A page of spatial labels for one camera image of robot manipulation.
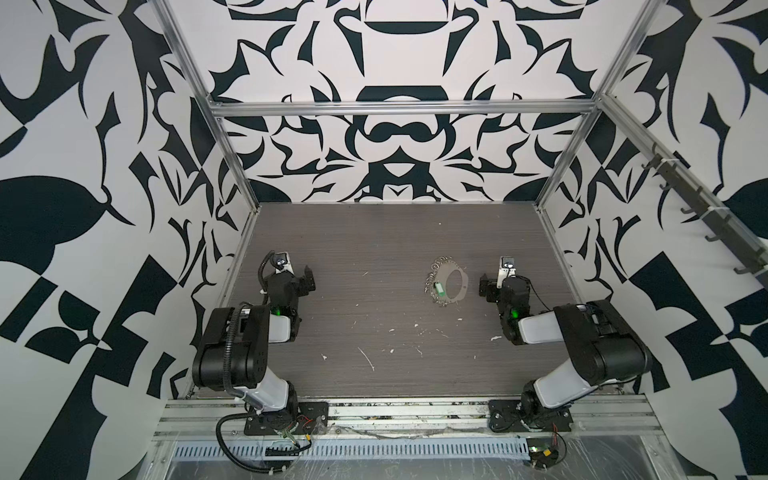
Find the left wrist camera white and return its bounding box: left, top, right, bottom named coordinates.
left=270, top=252, right=294, bottom=274

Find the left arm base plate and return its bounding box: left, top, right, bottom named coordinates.
left=244, top=401, right=329, bottom=436

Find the small circuit board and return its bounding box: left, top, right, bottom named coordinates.
left=525, top=435, right=568, bottom=471

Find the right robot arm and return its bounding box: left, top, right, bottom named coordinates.
left=478, top=274, right=652, bottom=432

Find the white slotted cable duct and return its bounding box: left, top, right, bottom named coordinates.
left=170, top=437, right=532, bottom=462

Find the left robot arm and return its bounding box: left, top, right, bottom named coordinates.
left=192, top=267, right=316, bottom=413

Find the wall hook rail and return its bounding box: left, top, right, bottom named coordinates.
left=643, top=144, right=767, bottom=289

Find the metal keyring chain loop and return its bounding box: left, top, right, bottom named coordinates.
left=424, top=256, right=470, bottom=307

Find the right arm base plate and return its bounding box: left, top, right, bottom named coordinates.
left=488, top=397, right=573, bottom=433

